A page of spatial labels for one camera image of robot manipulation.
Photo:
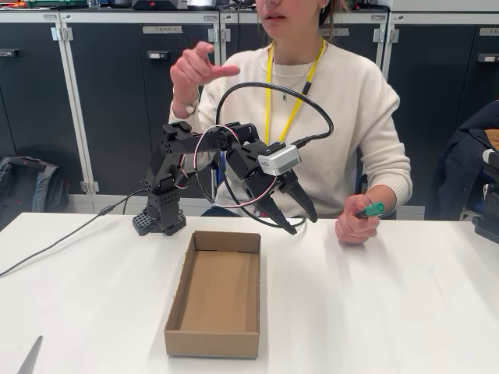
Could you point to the clear drinking glass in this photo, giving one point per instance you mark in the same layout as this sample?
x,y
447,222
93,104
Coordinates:
x,y
93,3

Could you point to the person's left hand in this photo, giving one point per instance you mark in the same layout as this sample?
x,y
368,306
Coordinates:
x,y
351,230

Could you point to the brown cardboard box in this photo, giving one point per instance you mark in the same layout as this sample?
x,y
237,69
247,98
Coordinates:
x,y
218,280

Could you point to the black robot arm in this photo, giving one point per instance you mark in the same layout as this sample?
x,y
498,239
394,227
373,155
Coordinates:
x,y
167,156

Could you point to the green black marker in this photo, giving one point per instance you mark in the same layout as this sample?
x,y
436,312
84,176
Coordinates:
x,y
374,210

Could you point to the grey cabinet label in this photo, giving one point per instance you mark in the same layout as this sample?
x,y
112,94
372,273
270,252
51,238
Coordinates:
x,y
489,32

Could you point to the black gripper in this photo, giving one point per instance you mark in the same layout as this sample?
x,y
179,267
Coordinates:
x,y
255,188

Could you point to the grey black backpack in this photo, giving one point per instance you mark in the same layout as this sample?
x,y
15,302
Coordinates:
x,y
43,187

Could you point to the white gripper camera box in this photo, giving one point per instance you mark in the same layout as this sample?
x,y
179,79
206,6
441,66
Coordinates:
x,y
280,159

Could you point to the dark navy jacket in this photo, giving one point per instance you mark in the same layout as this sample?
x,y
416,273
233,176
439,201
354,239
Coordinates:
x,y
464,163

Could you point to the grey flat strip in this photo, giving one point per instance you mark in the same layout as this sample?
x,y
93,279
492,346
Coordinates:
x,y
31,358

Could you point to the black case with red mark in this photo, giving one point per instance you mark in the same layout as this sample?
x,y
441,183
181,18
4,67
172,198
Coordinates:
x,y
160,4

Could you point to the left forearm in cream sleeve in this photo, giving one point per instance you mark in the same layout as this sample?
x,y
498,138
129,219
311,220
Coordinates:
x,y
393,195

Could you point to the grey team 4 label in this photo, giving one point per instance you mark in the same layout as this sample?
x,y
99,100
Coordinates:
x,y
161,29

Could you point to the person's right hand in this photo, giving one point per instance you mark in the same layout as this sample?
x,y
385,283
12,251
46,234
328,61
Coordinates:
x,y
191,74

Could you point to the grey team 5 label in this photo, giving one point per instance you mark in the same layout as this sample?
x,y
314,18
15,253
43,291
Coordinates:
x,y
340,32

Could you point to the person in cream sweater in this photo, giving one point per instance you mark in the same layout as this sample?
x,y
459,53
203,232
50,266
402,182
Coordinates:
x,y
343,117

